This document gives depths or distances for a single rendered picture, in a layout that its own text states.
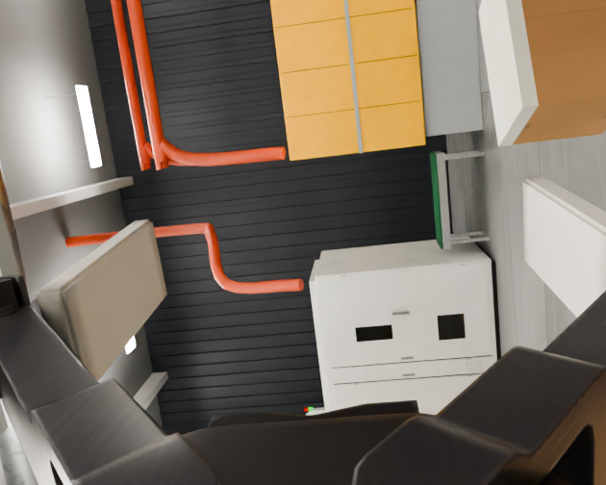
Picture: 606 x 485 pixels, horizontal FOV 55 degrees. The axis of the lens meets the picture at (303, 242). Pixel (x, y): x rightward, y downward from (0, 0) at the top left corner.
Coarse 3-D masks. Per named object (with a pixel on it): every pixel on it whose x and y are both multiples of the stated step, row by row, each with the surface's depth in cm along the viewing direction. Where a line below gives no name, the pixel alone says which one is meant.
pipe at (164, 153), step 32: (128, 0) 760; (128, 64) 809; (128, 96) 818; (160, 128) 794; (160, 160) 799; (192, 160) 795; (224, 160) 791; (256, 160) 789; (192, 224) 881; (224, 288) 809; (256, 288) 782; (288, 288) 764
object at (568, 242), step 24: (528, 192) 19; (552, 192) 17; (528, 216) 19; (552, 216) 17; (576, 216) 15; (600, 216) 14; (528, 240) 19; (552, 240) 17; (576, 240) 15; (600, 240) 14; (528, 264) 20; (552, 264) 17; (576, 264) 15; (600, 264) 14; (552, 288) 17; (576, 288) 15; (600, 288) 14; (576, 312) 16
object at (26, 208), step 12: (108, 180) 1071; (120, 180) 1058; (132, 180) 1111; (60, 192) 882; (72, 192) 878; (84, 192) 914; (96, 192) 957; (12, 204) 766; (24, 204) 750; (36, 204) 777; (48, 204) 808; (60, 204) 838; (24, 216) 748; (156, 372) 1190; (144, 384) 1139; (156, 384) 1133; (144, 396) 1083; (144, 408) 1062
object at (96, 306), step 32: (96, 256) 17; (128, 256) 18; (64, 288) 15; (96, 288) 16; (128, 288) 18; (160, 288) 21; (64, 320) 14; (96, 320) 16; (128, 320) 18; (96, 352) 16
